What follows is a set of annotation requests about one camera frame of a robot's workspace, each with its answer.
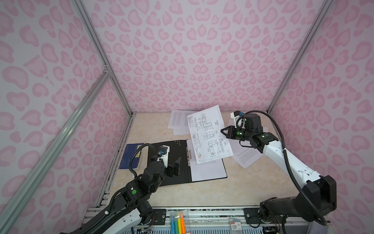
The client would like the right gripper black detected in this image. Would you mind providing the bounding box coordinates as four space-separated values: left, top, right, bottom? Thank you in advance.
219 125 253 142

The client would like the orange and black folder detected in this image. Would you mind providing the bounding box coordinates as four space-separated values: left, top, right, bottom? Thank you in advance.
153 140 228 186

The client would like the technical drawing sheet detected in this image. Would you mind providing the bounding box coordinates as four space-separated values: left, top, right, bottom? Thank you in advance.
188 105 233 164

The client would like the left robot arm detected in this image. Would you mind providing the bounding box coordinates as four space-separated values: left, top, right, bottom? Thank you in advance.
71 158 181 234

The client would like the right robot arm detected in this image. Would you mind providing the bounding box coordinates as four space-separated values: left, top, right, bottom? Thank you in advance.
221 111 337 227

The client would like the blue paperback book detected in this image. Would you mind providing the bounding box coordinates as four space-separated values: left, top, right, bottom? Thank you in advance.
119 143 143 170

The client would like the box of coloured markers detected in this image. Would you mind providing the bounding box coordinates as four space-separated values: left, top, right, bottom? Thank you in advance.
169 209 191 234

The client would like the small red white label box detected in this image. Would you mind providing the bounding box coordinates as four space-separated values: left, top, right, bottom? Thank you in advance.
229 218 243 234

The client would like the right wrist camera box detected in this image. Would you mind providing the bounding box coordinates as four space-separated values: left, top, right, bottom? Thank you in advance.
230 110 244 128

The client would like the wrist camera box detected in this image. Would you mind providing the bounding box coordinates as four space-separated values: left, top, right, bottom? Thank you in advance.
157 145 170 168
230 110 244 128

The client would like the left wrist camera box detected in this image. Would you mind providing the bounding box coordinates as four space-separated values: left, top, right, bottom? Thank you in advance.
157 145 170 168

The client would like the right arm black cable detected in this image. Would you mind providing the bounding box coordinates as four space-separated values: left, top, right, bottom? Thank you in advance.
236 110 328 226

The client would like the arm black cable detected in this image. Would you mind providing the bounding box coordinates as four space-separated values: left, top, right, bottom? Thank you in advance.
236 110 328 226
128 143 160 179

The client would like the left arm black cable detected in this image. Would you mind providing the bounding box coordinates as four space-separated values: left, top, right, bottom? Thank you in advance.
128 143 160 179

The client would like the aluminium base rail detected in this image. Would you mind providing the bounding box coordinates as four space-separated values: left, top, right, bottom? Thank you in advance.
81 205 334 234

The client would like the aluminium frame corner post right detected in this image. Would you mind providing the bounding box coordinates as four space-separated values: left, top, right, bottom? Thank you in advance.
267 0 336 114

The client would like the aluminium frame corner post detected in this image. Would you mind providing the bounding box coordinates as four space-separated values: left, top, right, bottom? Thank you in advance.
71 0 133 117
267 0 336 114

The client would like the aluminium diagonal frame bar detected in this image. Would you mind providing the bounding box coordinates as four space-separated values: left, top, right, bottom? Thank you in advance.
1 72 110 234

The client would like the aluminium frame corner post left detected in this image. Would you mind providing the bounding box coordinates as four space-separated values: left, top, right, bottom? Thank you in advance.
71 0 133 117

